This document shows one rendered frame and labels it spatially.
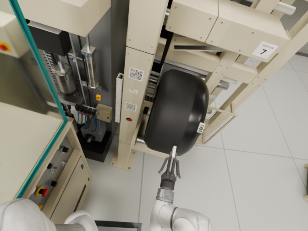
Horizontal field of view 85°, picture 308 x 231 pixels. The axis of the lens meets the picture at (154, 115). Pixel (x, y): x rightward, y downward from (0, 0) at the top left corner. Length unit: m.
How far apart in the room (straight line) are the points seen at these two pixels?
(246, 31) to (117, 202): 1.93
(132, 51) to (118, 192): 1.67
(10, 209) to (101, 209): 1.58
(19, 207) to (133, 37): 0.68
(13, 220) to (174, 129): 0.72
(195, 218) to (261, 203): 2.06
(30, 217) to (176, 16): 0.97
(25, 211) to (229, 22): 1.07
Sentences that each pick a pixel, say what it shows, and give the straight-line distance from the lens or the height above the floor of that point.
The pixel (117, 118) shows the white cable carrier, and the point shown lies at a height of 1.00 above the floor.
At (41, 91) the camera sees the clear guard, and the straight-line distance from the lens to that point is 0.77.
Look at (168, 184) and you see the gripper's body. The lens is 0.93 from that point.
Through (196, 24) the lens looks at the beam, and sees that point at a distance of 1.00.
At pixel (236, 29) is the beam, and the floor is 1.75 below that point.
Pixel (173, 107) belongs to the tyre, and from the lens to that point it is 0.92.
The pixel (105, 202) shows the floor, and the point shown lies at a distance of 2.14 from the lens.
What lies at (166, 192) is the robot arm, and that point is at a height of 1.25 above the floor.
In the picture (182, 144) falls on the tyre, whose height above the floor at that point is 1.27.
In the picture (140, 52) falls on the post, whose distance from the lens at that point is 0.81.
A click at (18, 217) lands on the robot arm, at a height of 1.57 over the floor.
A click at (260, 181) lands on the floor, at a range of 2.94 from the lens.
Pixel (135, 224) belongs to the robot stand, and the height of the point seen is 0.65.
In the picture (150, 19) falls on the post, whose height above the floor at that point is 1.80.
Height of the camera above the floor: 2.13
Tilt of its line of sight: 55 degrees down
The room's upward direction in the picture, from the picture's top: 21 degrees clockwise
